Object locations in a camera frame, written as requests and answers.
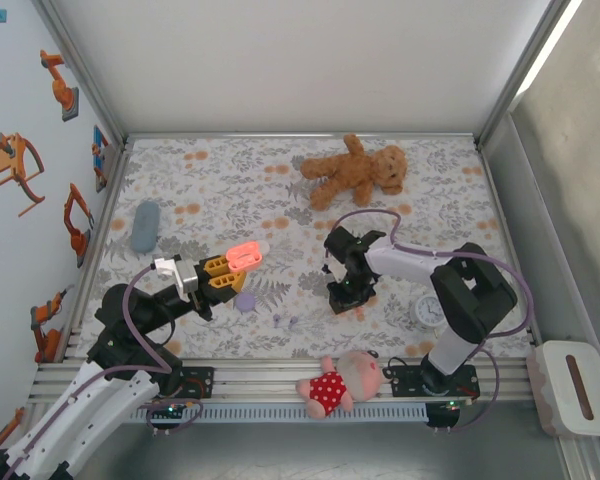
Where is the small white alarm clock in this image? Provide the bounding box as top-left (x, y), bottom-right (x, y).
top-left (409, 294), bottom-right (450, 331)

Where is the white tissue box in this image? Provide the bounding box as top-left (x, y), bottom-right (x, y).
top-left (525, 339), bottom-right (600, 439)

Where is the aluminium frame post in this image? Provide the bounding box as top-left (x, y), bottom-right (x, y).
top-left (29, 0), bottom-right (131, 149)
top-left (473, 0), bottom-right (581, 149)

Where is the blue orange machine wall sticker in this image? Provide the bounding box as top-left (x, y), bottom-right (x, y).
top-left (90, 124), bottom-right (110, 194)

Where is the floral patterned table cloth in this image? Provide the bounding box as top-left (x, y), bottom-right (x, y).
top-left (77, 137), bottom-right (534, 360)

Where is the orange claw wall sticker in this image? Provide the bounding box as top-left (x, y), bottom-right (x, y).
top-left (0, 132), bottom-right (46, 219)

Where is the white slotted cable duct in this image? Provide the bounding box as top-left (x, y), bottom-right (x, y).
top-left (129, 402), bottom-right (430, 425)

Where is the small circuit board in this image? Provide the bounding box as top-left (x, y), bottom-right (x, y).
top-left (152, 402), bottom-right (186, 419)
top-left (427, 399), bottom-right (469, 416)

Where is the pink plush toy red dress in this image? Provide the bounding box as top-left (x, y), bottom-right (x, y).
top-left (295, 349), bottom-right (387, 419)

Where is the aluminium extrusion base beam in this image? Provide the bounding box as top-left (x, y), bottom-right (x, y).
top-left (27, 357), bottom-right (537, 404)

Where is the pink earbud charging case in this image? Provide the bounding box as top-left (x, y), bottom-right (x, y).
top-left (225, 242), bottom-right (262, 274)

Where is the aluminium frame rail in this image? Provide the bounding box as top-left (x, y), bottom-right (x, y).
top-left (478, 142), bottom-right (537, 349)
top-left (67, 142), bottom-right (134, 359)
top-left (124, 131), bottom-right (479, 142)

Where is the blue-grey glasses case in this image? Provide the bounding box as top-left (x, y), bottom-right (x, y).
top-left (130, 200), bottom-right (161, 254)

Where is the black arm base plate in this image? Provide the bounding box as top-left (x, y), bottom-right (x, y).
top-left (179, 366), bottom-right (216, 400)
top-left (387, 362), bottom-right (429, 400)

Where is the brown teddy bear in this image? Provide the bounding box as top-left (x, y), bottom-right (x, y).
top-left (299, 132), bottom-right (410, 211)

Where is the orange beam wall sticker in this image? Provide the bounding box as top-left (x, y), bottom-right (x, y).
top-left (0, 407), bottom-right (26, 466)

